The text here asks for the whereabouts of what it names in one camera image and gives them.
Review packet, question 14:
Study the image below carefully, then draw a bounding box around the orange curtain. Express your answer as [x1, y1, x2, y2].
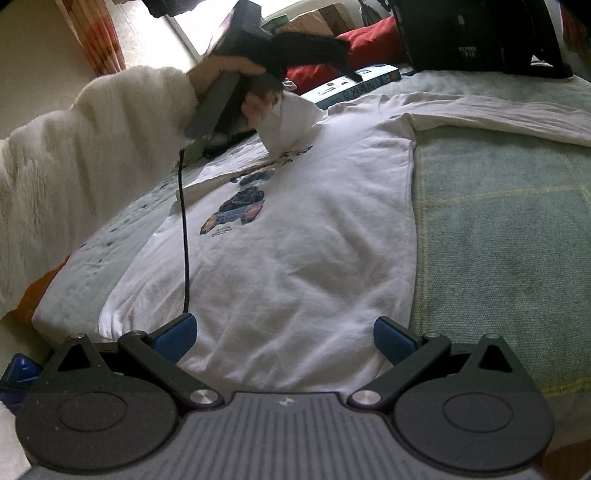
[56, 0, 126, 76]

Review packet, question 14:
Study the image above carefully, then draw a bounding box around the black backpack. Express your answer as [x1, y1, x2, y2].
[391, 0, 573, 79]

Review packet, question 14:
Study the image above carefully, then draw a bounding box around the light blue book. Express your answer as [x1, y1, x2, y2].
[301, 64, 402, 110]

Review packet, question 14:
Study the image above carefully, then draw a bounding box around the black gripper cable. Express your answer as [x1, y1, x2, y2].
[177, 147, 191, 316]

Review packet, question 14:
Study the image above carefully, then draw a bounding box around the red blanket roll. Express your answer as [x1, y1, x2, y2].
[287, 16, 408, 95]

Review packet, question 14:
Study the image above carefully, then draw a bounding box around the green quilted bed cover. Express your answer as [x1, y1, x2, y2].
[33, 72, 590, 447]

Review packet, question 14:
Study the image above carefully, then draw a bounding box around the person's left hand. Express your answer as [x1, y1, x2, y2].
[184, 56, 283, 141]

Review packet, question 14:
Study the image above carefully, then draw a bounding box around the wooden headboard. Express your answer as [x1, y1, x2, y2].
[10, 257, 68, 326]

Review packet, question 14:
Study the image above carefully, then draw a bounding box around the white printed sweatshirt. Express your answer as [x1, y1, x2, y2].
[98, 92, 590, 393]

